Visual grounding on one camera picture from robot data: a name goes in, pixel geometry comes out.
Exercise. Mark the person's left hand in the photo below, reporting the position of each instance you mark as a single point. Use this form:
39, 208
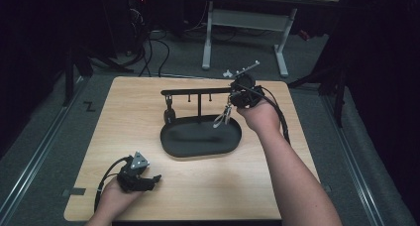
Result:
115, 196

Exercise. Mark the black key rack with tray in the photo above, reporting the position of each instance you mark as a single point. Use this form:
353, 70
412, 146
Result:
199, 138

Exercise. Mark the metal floor rail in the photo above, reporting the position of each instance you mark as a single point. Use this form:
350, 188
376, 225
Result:
36, 156
353, 160

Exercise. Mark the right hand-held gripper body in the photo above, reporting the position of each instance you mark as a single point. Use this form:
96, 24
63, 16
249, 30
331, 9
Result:
246, 92

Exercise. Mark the small red object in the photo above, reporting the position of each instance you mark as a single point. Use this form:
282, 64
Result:
304, 34

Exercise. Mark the dark metal stand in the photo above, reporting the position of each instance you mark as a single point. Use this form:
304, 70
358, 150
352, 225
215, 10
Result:
74, 70
333, 84

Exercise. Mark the white-framed desk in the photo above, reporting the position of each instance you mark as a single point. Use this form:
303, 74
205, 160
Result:
251, 19

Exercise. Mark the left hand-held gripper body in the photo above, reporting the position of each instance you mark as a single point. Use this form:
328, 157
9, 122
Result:
133, 176

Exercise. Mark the black car key fob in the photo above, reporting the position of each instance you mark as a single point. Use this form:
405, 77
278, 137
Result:
169, 113

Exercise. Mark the silver carabiner keyring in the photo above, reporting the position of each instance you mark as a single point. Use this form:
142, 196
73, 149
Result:
222, 117

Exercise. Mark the small white floor object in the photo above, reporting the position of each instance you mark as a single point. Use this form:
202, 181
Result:
227, 74

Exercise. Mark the person's right hand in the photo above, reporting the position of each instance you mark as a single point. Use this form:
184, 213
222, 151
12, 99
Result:
261, 117

